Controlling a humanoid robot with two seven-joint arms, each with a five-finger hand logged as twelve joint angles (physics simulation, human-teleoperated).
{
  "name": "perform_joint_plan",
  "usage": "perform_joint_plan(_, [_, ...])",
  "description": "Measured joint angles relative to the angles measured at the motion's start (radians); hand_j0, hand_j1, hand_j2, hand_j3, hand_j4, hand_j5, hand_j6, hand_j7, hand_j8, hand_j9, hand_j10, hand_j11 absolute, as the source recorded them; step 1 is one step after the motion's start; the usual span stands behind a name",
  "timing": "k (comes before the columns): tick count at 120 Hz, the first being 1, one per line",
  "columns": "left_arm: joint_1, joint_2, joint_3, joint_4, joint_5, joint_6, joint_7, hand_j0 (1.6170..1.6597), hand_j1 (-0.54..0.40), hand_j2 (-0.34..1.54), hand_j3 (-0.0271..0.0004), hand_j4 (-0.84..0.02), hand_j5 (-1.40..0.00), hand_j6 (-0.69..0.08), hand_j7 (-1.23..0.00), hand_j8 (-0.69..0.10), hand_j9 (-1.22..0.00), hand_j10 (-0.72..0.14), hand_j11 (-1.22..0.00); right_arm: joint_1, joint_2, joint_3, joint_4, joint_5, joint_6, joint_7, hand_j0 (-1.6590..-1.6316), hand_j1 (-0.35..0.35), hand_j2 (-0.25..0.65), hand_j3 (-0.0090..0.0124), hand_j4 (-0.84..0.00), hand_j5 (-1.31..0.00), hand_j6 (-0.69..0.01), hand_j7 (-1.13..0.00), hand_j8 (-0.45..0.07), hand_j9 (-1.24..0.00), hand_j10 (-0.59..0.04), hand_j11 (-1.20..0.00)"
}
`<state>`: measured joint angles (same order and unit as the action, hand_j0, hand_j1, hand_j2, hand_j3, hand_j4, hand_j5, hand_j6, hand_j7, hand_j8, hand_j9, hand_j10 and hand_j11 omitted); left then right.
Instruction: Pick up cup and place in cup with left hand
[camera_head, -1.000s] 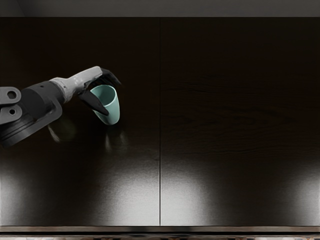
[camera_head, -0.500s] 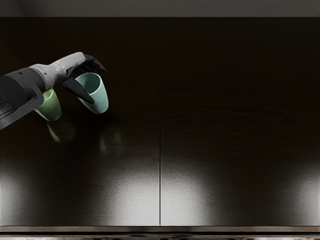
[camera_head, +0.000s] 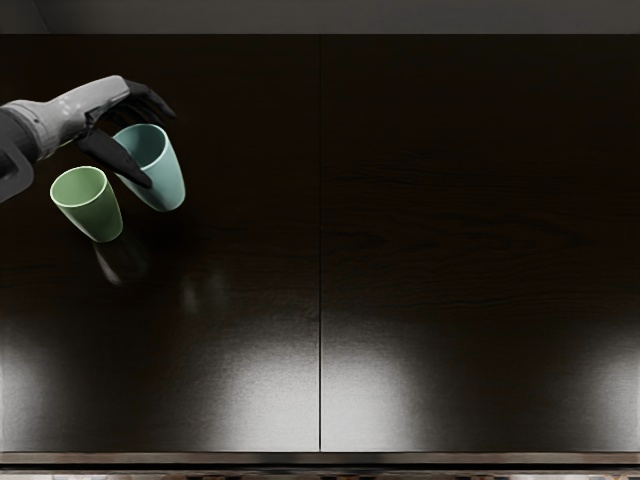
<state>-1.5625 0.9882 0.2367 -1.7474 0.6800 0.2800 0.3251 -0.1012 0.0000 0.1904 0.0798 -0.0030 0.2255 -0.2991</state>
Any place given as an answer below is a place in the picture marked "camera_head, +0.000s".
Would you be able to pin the teal cup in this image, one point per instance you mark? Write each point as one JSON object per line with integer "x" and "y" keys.
{"x": 165, "y": 175}

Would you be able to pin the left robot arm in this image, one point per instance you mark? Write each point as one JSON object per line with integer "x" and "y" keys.
{"x": 10, "y": 150}

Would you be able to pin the green cup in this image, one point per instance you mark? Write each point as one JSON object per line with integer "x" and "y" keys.
{"x": 95, "y": 210}

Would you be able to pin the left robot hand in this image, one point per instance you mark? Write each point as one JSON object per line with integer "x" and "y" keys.
{"x": 75, "y": 107}

